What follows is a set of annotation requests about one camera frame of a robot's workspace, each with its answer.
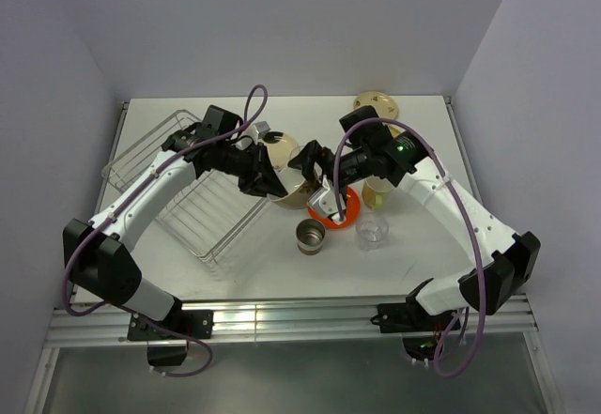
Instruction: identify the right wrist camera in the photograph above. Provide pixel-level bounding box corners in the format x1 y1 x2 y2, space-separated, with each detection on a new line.
307 179 347 225

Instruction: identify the steel cup brown band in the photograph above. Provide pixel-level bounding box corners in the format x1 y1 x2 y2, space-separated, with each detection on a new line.
295 219 326 255

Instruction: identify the yellow ceramic mug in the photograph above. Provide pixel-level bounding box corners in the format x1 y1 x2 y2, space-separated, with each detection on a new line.
362 176 394 211

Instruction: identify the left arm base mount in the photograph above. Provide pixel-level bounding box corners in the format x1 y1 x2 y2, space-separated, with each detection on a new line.
126 309 214 377

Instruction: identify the beige plate green spot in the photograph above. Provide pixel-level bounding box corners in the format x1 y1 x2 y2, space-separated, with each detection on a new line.
259 130 300 172

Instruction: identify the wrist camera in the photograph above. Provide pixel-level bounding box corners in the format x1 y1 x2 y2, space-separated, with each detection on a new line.
246 121 271 141
307 179 347 225

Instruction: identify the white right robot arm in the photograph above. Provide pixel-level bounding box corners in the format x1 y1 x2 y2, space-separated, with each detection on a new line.
287 106 541 330

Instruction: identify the woven bamboo tray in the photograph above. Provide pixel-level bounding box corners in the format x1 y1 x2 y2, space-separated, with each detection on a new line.
387 124 403 138

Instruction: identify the beige patterned plate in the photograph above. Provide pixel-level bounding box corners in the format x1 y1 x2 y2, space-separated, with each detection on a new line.
353 91 399 119

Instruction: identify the beige floral ceramic bowl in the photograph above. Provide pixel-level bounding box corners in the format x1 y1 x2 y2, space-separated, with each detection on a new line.
267 168 320 210

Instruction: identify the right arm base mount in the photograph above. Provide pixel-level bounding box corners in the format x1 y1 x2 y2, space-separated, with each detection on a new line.
370 302 456 360

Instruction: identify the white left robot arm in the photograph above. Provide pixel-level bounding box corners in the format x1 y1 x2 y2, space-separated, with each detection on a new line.
63 105 287 338

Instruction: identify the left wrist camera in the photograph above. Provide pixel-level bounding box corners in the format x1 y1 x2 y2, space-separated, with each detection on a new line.
246 121 271 141

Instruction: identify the wire dish rack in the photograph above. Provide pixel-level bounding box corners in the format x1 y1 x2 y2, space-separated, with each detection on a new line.
101 109 271 269

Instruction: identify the orange plastic plate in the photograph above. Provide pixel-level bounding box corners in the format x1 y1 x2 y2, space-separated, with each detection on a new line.
307 187 362 230

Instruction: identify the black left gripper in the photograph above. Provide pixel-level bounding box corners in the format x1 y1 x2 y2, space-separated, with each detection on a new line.
216 142 288 201

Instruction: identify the aluminium rail frame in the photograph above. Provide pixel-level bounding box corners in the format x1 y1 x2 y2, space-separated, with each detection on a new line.
63 96 531 340

